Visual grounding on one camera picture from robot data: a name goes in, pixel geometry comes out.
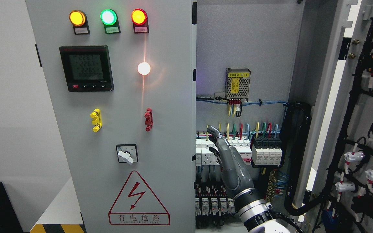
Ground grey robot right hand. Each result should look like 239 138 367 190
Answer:
207 126 256 199

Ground grey cabinet door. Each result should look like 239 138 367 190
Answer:
286 0 373 233
26 0 196 233

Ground red indicator light left door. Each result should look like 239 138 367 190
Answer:
131 8 147 26

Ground green indicator light left door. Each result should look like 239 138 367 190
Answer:
100 9 118 26

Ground yellow indicator light left door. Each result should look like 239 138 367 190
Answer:
69 10 86 27

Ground lower relay terminal row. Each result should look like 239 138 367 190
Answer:
194 183 237 216

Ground black surge protector modules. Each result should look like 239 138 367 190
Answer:
251 136 283 168

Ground white socket breaker row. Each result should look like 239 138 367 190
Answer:
195 138 252 166

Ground perforated metal power supply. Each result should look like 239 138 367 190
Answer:
225 68 251 99

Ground red electric hazard warning sticker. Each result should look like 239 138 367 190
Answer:
108 171 170 226

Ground grey electrical cabinet body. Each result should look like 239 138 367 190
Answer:
193 0 339 233

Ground white glowing indicator light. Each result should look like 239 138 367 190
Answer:
137 62 151 75

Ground black digital power meter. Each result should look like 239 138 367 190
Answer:
59 45 114 92

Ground black right wire loom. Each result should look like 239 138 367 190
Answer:
284 102 323 216

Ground red terminal post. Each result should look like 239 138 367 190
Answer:
144 108 153 132

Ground white rotary selector switch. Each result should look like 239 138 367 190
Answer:
116 144 139 165

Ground yellow terminal post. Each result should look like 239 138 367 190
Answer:
90 108 102 132

